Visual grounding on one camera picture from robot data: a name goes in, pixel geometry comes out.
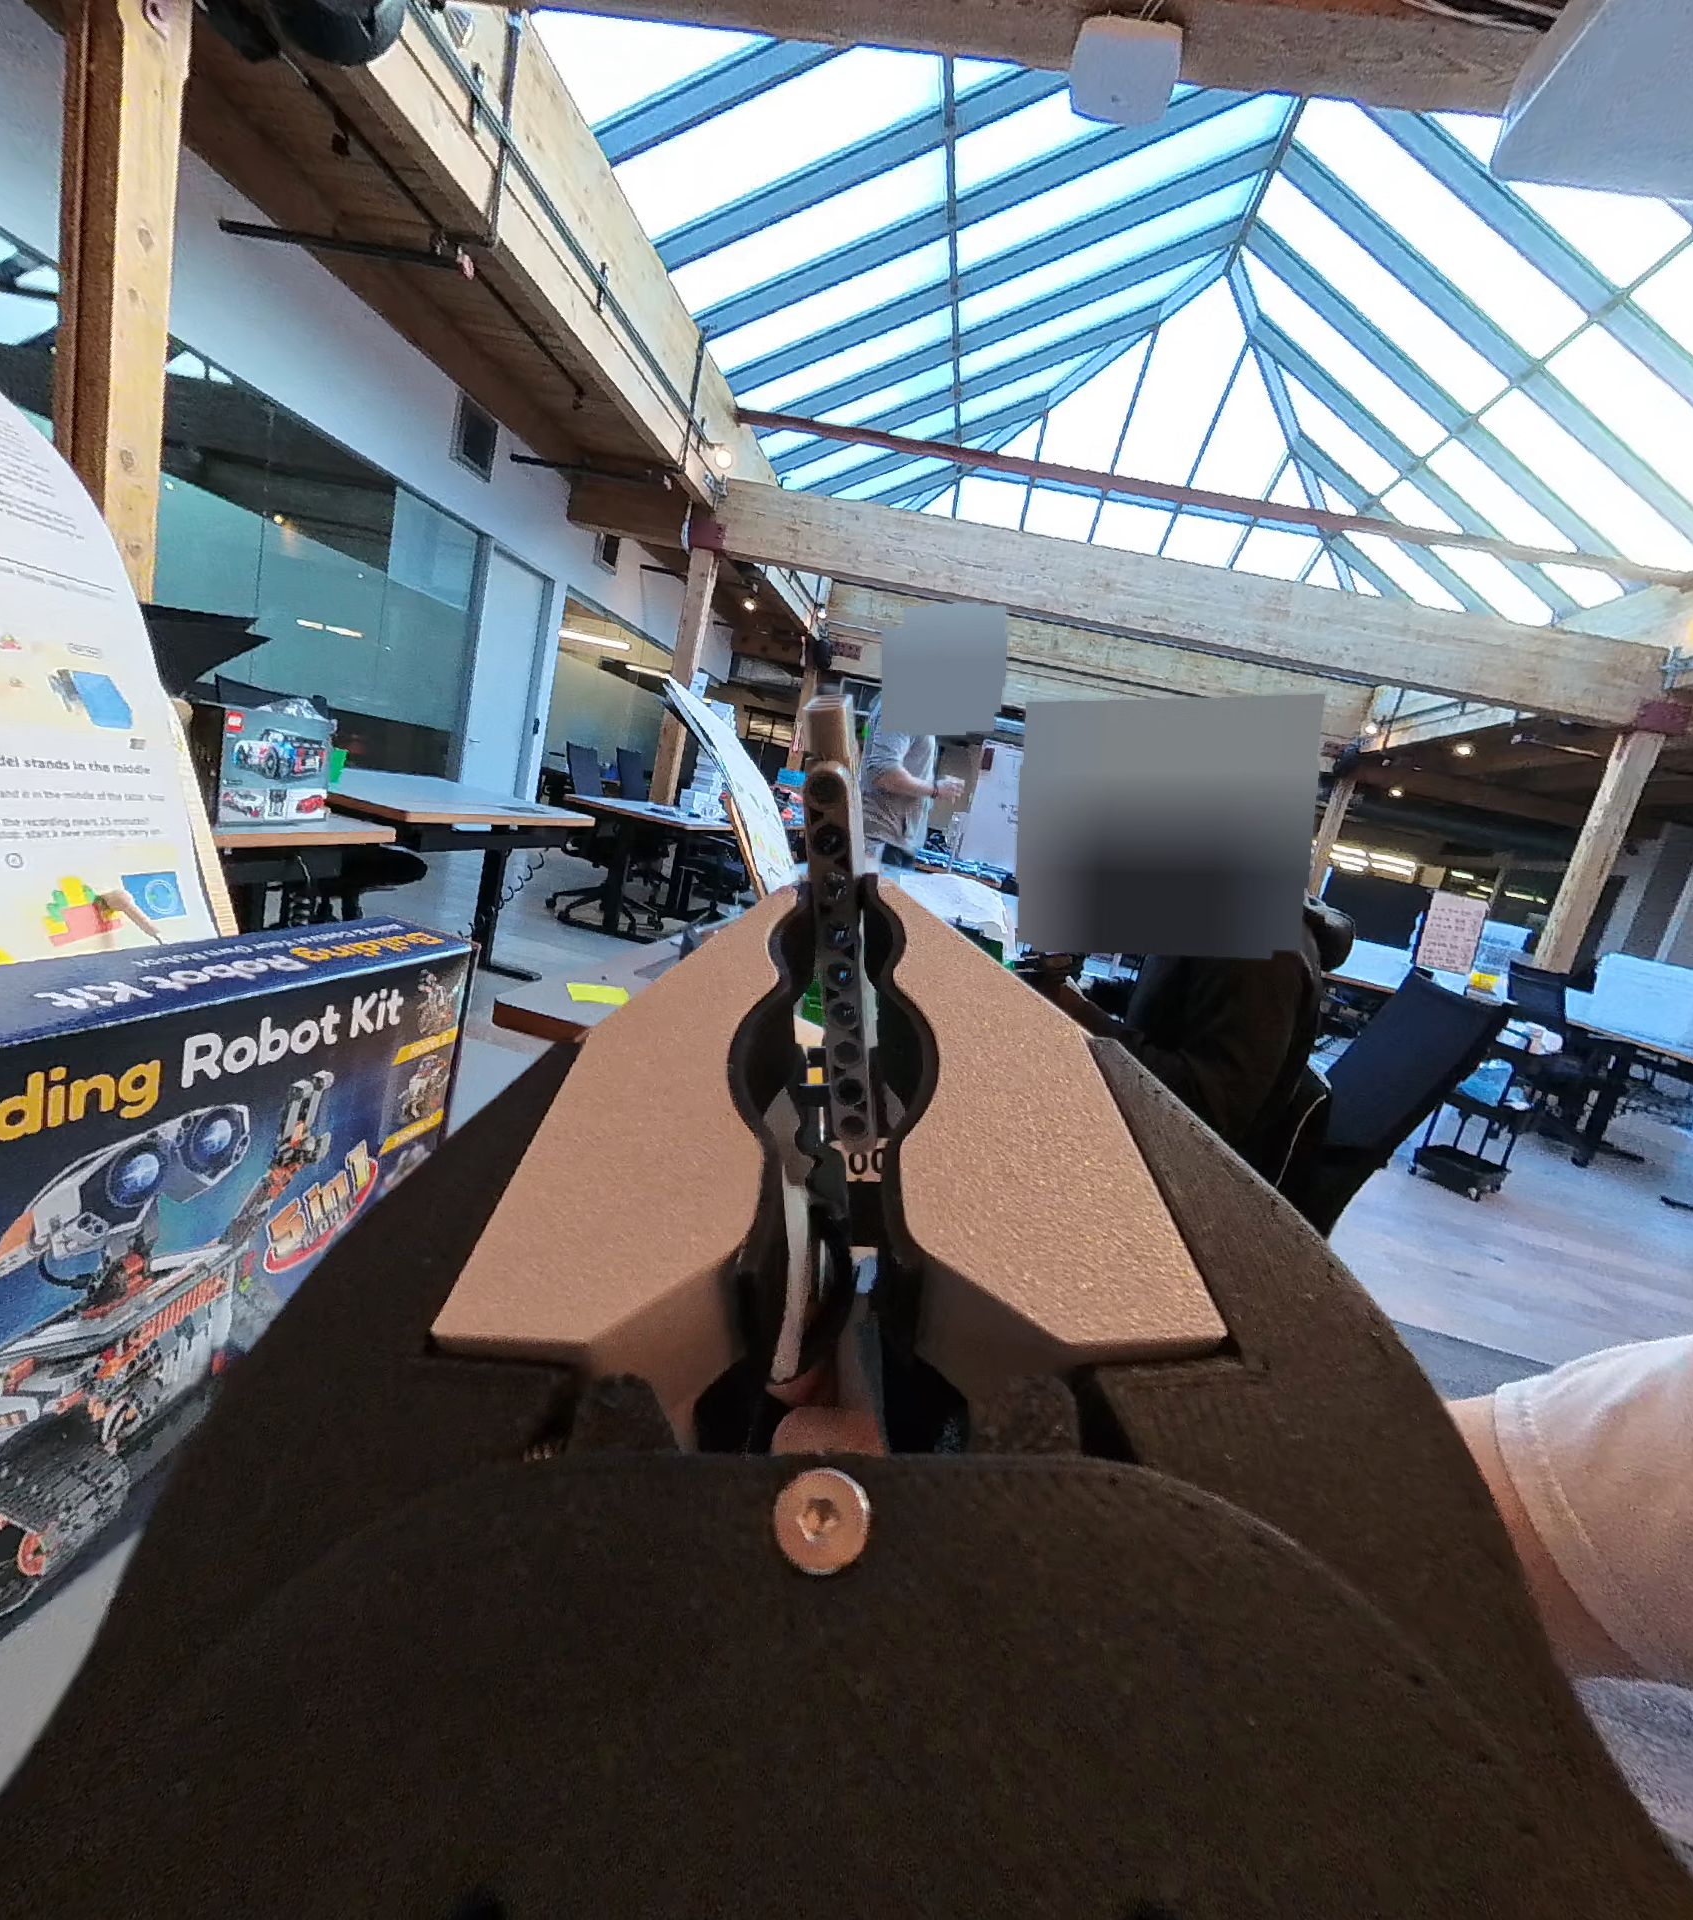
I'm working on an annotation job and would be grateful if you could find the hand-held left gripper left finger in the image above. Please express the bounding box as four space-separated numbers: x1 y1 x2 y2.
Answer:
427 882 851 1452

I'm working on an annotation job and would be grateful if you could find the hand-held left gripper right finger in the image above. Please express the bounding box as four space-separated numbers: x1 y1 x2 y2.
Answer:
861 876 1230 1398

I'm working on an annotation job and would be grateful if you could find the white curved plastic part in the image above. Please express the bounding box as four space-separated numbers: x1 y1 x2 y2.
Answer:
769 1116 855 1391

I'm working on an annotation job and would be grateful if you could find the dark grey perforated beam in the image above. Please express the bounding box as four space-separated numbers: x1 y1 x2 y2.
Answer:
798 696 891 1189

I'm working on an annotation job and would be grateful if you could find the black office chair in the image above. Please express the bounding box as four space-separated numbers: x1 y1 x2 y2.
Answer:
1326 967 1517 1203
1278 904 1369 1236

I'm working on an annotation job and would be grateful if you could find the black rolling cart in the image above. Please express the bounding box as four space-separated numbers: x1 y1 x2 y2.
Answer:
1410 1080 1524 1204

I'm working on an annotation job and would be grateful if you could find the white curved poster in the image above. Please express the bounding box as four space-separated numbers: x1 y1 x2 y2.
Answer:
663 678 800 900

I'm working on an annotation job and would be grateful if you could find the dark blue robot kit box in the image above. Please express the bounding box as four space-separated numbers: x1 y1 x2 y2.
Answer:
0 923 477 1734

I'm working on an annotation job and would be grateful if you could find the toy car set box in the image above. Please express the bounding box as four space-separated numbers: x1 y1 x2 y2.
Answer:
215 701 338 828

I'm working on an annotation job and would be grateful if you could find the white storage bin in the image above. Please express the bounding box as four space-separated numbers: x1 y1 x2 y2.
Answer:
1586 951 1693 1054

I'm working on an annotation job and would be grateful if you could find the person's pale t-shirt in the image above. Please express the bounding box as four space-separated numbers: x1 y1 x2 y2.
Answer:
1446 1303 1693 1717

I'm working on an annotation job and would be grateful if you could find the black board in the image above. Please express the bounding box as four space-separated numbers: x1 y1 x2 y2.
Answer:
140 600 272 703

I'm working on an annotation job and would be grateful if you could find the white instruction poster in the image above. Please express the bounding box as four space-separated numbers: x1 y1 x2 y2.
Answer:
0 284 221 980

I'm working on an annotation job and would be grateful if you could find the white ceiling device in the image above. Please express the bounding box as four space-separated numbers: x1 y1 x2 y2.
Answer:
1069 13 1187 128

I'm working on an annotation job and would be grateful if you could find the white hanging light panel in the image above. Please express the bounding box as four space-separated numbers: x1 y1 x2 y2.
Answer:
1488 0 1693 211

